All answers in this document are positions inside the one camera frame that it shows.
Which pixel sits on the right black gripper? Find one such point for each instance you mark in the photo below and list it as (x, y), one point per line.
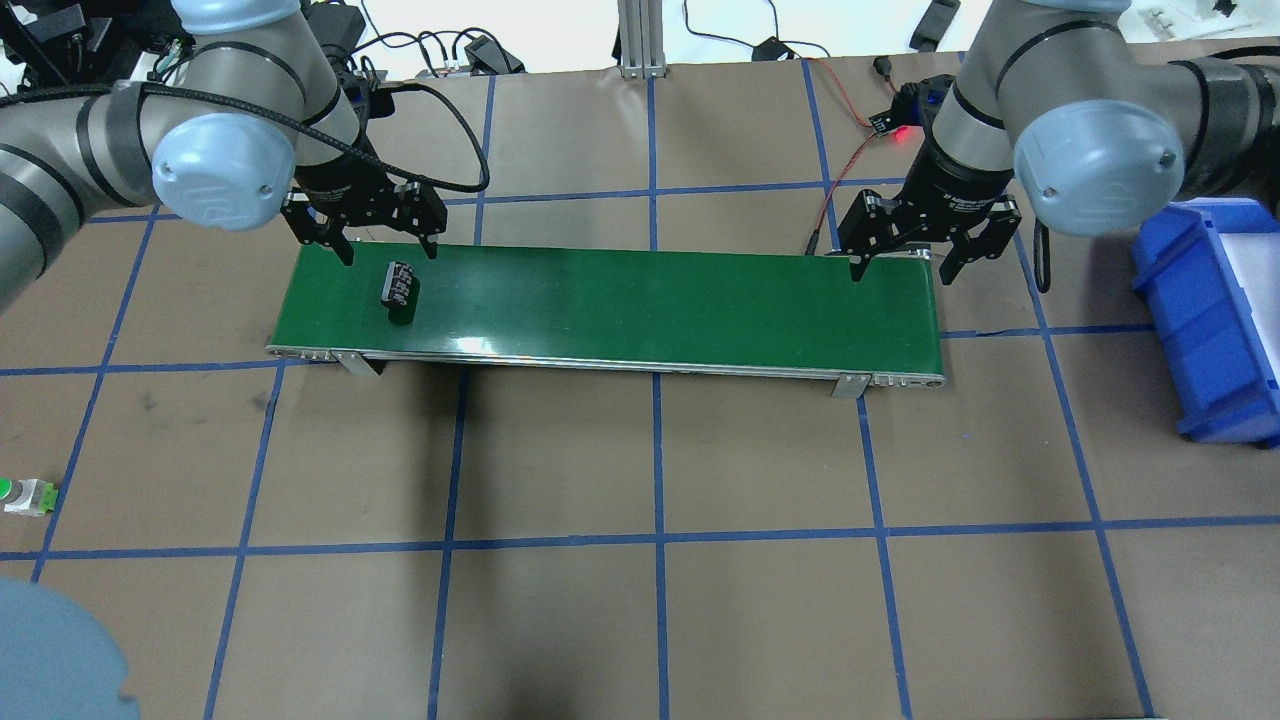
(946, 183)

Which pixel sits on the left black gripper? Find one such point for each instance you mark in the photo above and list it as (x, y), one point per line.
(341, 176)

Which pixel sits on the dark cylindrical capacitor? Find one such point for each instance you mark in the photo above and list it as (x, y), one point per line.
(400, 293)

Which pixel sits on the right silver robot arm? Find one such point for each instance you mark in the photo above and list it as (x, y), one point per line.
(1051, 96)

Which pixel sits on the green conveyor belt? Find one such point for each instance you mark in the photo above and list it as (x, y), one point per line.
(770, 316)

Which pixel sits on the small sensor circuit board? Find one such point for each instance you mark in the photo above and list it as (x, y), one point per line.
(885, 125)

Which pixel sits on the black power adapter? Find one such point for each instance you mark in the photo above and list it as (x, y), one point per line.
(772, 49)

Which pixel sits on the blue plastic bin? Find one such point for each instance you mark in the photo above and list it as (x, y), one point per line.
(1207, 270)

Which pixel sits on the green push button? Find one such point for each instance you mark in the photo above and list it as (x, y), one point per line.
(30, 498)

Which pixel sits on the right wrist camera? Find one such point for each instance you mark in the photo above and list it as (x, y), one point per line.
(915, 100)

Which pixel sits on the aluminium frame post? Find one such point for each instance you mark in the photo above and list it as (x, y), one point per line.
(640, 41)

